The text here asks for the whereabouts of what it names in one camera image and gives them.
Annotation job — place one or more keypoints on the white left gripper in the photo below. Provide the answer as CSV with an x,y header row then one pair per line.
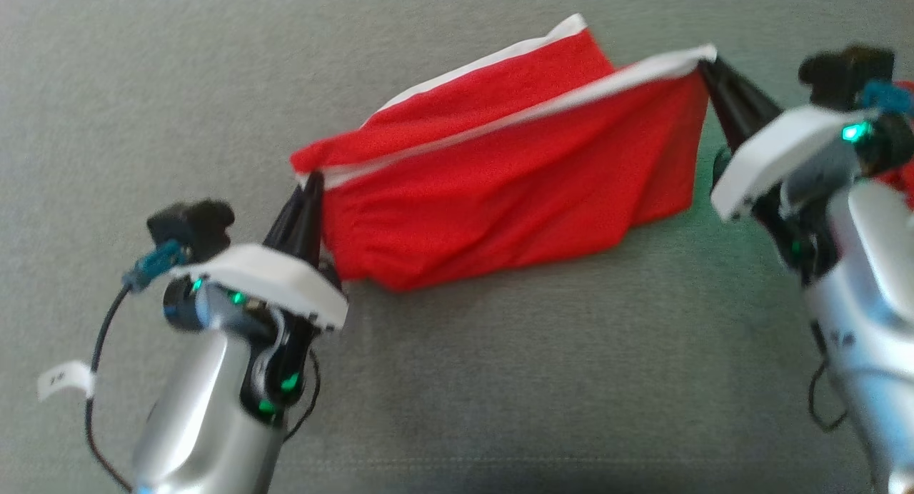
x,y
271,283

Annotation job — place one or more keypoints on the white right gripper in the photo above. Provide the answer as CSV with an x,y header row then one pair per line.
x,y
778,151

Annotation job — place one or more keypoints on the red jersey number 23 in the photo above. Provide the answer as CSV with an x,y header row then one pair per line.
x,y
901,187

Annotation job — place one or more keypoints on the red shorts white trim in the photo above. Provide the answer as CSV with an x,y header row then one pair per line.
x,y
514,187

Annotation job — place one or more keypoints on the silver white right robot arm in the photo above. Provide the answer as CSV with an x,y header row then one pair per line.
x,y
871,315

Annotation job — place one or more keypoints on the grey sofa seat cushion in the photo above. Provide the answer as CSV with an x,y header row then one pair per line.
x,y
500,380

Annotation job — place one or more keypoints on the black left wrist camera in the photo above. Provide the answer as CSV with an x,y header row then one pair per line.
x,y
193,226

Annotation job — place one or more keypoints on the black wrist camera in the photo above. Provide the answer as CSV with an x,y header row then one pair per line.
x,y
842,73
193,226

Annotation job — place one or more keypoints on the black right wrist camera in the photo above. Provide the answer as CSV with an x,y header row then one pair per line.
x,y
842,73

